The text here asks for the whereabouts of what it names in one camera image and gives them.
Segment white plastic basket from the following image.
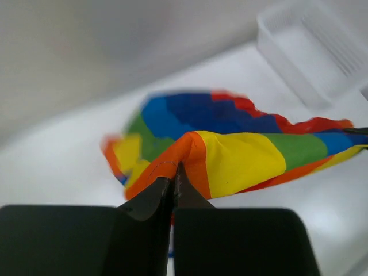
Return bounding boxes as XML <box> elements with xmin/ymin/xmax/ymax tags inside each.
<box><xmin>256</xmin><ymin>1</ymin><xmax>367</xmax><ymax>109</ymax></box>

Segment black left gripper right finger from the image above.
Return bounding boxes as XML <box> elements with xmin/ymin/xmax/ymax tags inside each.
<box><xmin>172</xmin><ymin>162</ymin><xmax>216</xmax><ymax>276</ymax></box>

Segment rainbow striped shorts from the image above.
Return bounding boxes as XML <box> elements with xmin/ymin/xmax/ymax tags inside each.
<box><xmin>103</xmin><ymin>90</ymin><xmax>367</xmax><ymax>199</ymax></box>

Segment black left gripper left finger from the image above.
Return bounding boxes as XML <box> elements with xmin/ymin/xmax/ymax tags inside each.
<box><xmin>119</xmin><ymin>178</ymin><xmax>173</xmax><ymax>275</ymax></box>

